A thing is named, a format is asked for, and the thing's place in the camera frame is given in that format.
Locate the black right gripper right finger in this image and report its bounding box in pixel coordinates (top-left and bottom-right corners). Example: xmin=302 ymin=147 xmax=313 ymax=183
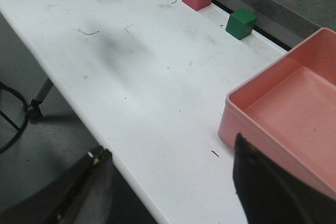
xmin=233 ymin=133 xmax=335 ymax=223

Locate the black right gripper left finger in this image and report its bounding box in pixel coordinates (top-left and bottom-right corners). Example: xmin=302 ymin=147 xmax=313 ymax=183
xmin=1 ymin=146 xmax=113 ymax=223

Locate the pink plastic bin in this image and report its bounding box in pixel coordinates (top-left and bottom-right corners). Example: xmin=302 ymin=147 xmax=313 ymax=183
xmin=218 ymin=28 xmax=335 ymax=198

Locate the grey table leg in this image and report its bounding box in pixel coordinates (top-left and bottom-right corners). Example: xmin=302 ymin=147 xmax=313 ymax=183
xmin=27 ymin=78 xmax=54 ymax=119

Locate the green cube near bin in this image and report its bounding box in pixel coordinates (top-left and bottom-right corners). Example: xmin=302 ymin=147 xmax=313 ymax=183
xmin=225 ymin=8 xmax=257 ymax=40

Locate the dark grey counter ledge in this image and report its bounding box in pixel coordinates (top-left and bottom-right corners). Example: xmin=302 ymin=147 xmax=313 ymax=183
xmin=167 ymin=0 xmax=336 ymax=51

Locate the black floor cable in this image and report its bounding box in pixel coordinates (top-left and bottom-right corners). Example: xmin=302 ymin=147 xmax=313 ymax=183
xmin=0 ymin=81 xmax=29 ymax=154

